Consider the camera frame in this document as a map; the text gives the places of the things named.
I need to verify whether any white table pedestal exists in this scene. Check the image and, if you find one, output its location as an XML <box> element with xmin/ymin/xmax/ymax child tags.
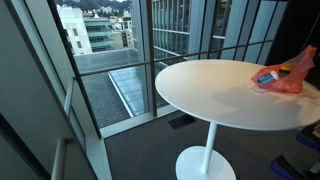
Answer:
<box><xmin>175</xmin><ymin>121</ymin><xmax>237</xmax><ymax>180</ymax></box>

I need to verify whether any dark window rail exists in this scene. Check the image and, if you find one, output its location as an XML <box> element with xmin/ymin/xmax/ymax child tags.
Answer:
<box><xmin>74</xmin><ymin>39</ymin><xmax>275</xmax><ymax>79</ymax></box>

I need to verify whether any dark window mullion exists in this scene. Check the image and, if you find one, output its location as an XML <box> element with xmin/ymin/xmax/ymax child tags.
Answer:
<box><xmin>46</xmin><ymin>0</ymin><xmax>103</xmax><ymax>139</ymax></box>

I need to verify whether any blue black clamp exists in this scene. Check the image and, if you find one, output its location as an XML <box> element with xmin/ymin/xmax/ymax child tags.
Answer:
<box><xmin>270</xmin><ymin>154</ymin><xmax>320</xmax><ymax>180</ymax></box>
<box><xmin>295</xmin><ymin>130</ymin><xmax>320</xmax><ymax>152</ymax></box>

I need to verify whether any orange plastic bag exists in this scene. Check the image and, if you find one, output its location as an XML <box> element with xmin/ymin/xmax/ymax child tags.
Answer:
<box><xmin>250</xmin><ymin>45</ymin><xmax>318</xmax><ymax>95</ymax></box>

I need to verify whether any white handrail post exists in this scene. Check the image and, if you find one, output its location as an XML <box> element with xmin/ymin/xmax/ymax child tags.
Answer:
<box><xmin>50</xmin><ymin>138</ymin><xmax>70</xmax><ymax>180</ymax></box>

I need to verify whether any dark bottle yellow label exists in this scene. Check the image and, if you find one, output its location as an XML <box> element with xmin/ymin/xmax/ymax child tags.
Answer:
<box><xmin>278</xmin><ymin>65</ymin><xmax>292</xmax><ymax>78</ymax></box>

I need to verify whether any dark floor vent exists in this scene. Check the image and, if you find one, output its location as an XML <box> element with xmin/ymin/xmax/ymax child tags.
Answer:
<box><xmin>166</xmin><ymin>114</ymin><xmax>198</xmax><ymax>131</ymax></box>

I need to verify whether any white and blue container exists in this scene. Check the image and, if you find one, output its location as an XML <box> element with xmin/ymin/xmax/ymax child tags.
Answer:
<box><xmin>257</xmin><ymin>70</ymin><xmax>280</xmax><ymax>85</ymax></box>

